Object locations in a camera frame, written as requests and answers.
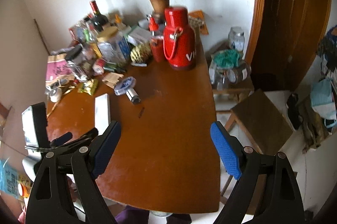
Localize green cloth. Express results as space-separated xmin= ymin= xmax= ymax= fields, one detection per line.
xmin=212 ymin=49 xmax=242 ymax=69

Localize black shoes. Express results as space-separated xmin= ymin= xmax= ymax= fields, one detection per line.
xmin=286 ymin=93 xmax=303 ymax=131

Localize glass jar on side table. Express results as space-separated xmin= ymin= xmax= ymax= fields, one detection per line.
xmin=228 ymin=26 xmax=245 ymax=52

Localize white tube black cap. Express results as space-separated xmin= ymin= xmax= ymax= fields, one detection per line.
xmin=126 ymin=88 xmax=141 ymax=105

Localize white paper box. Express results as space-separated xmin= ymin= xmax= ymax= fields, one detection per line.
xmin=94 ymin=93 xmax=110 ymax=135

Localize wooden stool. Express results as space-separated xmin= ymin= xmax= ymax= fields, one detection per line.
xmin=219 ymin=89 xmax=294 ymax=204

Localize black lid glass jar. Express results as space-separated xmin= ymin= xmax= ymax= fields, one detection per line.
xmin=65 ymin=44 xmax=88 ymax=82

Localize yellow green snack wrapper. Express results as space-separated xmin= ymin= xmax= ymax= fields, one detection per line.
xmin=77 ymin=78 xmax=99 ymax=96

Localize small white round device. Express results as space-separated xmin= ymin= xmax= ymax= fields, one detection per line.
xmin=49 ymin=88 xmax=63 ymax=103

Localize low wooden side table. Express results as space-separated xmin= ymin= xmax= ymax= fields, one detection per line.
xmin=213 ymin=78 xmax=254 ymax=114

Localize wooden dining table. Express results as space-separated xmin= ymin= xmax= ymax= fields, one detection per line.
xmin=47 ymin=43 xmax=220 ymax=214

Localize dark wine bottle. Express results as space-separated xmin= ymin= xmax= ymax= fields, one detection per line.
xmin=90 ymin=0 xmax=110 ymax=32

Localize brown paper packet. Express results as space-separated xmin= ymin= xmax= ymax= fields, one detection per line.
xmin=102 ymin=72 xmax=124 ymax=89

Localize small red can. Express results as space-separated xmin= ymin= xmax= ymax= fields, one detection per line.
xmin=92 ymin=58 xmax=106 ymax=75

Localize white trash bin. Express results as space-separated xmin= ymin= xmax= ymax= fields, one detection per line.
xmin=150 ymin=211 xmax=172 ymax=218

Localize blue label plastic lid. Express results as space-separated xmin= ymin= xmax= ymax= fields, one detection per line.
xmin=114 ymin=76 xmax=136 ymax=96

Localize red sauce bottle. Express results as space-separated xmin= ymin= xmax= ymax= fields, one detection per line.
xmin=148 ymin=15 xmax=166 ymax=62

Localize round metal tin lid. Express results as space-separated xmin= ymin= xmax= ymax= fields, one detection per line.
xmin=22 ymin=102 xmax=50 ymax=148

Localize yellow green pinecone ornament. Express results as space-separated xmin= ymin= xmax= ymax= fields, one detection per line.
xmin=130 ymin=42 xmax=152 ymax=65

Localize red thermos flask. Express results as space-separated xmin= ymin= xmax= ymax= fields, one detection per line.
xmin=163 ymin=6 xmax=197 ymax=70

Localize gold lid plastic jar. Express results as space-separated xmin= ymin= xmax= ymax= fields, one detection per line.
xmin=96 ymin=26 xmax=130 ymax=64

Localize lying metal lid jar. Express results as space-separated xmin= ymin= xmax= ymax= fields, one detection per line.
xmin=226 ymin=62 xmax=251 ymax=84

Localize dark wooden door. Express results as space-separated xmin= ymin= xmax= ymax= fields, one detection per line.
xmin=251 ymin=0 xmax=331 ymax=92

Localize brown clay vase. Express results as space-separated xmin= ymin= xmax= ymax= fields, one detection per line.
xmin=149 ymin=0 xmax=170 ymax=14

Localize pink paper gift bag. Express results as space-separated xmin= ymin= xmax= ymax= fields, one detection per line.
xmin=45 ymin=53 xmax=75 ymax=86

